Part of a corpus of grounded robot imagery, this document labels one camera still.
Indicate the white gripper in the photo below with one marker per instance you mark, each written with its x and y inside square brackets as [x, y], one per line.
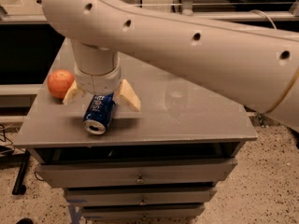
[97, 82]

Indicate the blue pepsi can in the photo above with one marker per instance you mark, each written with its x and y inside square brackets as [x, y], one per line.
[99, 114]

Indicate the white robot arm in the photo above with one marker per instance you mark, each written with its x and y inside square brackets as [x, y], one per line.
[254, 66]

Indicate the orange fruit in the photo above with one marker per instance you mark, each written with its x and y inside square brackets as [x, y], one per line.
[59, 83]

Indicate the grey drawer cabinet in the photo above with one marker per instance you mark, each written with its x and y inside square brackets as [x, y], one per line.
[178, 121]

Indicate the top grey drawer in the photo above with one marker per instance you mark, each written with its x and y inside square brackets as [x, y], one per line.
[93, 175]

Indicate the grey drawer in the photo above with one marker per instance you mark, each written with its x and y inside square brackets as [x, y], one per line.
[140, 196]
[141, 212]
[93, 175]

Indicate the middle grey drawer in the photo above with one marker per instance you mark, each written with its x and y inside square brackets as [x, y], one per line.
[140, 196]

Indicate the bottom grey drawer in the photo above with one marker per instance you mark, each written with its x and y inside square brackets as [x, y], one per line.
[141, 212]

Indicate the black stand leg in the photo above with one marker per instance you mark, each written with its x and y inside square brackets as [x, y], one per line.
[19, 188]

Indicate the metal railing frame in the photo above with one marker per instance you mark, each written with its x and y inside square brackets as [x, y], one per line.
[226, 10]

